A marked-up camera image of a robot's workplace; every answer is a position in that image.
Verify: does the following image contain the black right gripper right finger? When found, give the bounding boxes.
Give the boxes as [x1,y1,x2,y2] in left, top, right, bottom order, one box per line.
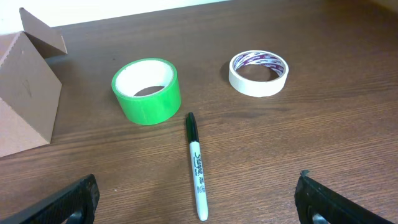
[294,170,392,224]

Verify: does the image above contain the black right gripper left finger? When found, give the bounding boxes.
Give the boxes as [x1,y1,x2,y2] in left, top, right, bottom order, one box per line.
[1,174,100,224]

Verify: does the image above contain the black Sharpie marker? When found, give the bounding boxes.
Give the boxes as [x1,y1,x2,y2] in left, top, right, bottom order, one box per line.
[186,112,209,222]

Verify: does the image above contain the beige masking tape roll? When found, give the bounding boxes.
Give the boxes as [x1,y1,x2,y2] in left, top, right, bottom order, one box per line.
[228,50,289,97]

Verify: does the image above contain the green tape roll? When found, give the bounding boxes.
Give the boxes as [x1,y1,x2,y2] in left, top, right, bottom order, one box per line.
[111,58,182,126]

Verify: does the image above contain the open cardboard box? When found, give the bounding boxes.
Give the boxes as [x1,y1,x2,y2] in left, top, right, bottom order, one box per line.
[1,7,67,156]

